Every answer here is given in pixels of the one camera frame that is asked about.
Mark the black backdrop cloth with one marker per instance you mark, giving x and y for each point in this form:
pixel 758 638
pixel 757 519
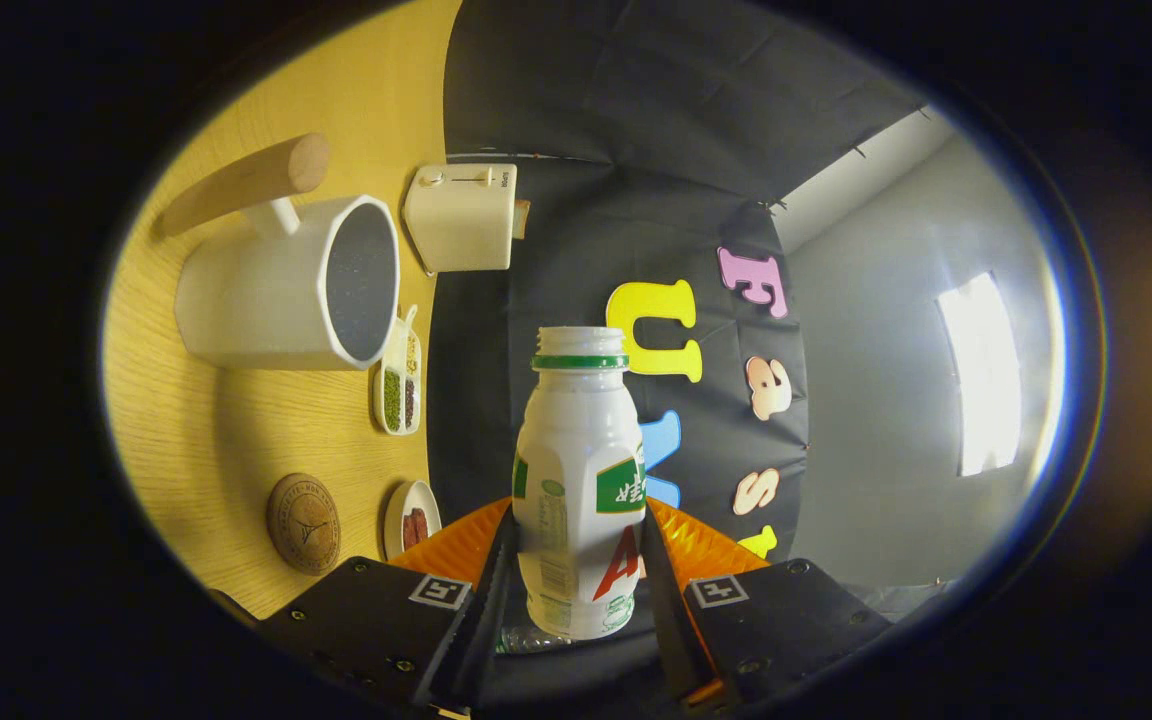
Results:
pixel 586 100

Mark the wooden table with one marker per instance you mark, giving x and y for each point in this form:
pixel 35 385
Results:
pixel 216 430

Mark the white juice bottle green label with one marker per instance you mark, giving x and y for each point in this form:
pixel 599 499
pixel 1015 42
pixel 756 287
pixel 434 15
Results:
pixel 576 440

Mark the cream toaster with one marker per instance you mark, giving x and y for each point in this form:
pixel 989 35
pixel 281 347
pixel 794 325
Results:
pixel 461 220

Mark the white divided dish with beans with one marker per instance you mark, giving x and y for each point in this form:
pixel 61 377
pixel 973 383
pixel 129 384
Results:
pixel 394 400

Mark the white round plate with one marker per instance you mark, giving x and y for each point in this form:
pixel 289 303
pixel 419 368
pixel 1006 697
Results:
pixel 393 525

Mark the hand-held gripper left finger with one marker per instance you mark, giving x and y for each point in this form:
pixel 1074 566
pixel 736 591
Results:
pixel 481 640

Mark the bread slice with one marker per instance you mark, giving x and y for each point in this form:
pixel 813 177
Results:
pixel 521 218

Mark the red meat slice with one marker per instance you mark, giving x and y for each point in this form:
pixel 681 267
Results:
pixel 409 530
pixel 422 528

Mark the ceiling light panel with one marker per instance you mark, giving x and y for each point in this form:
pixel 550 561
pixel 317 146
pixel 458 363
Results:
pixel 981 380

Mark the round cork coaster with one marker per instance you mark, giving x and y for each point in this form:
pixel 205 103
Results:
pixel 304 525

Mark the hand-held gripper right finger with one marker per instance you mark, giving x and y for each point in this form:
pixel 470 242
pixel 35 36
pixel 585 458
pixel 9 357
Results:
pixel 671 630

